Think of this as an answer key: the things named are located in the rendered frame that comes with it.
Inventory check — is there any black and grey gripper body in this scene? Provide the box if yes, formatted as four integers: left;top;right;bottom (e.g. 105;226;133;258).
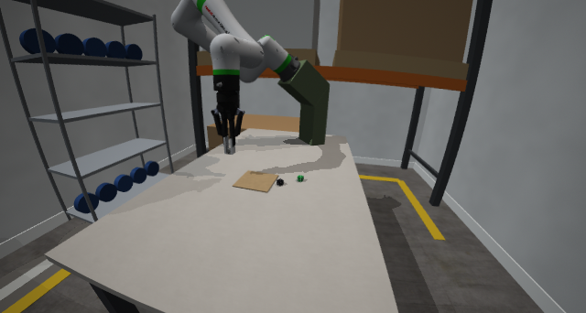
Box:
216;92;239;117

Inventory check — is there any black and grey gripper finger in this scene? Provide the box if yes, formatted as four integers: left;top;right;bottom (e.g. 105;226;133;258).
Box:
227;108;245;155
211;108;229;154

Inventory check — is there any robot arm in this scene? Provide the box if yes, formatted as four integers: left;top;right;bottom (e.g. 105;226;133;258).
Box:
171;0;300;92

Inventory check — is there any tan square mat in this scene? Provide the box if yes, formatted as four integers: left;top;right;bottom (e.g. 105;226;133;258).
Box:
233;170;278;193

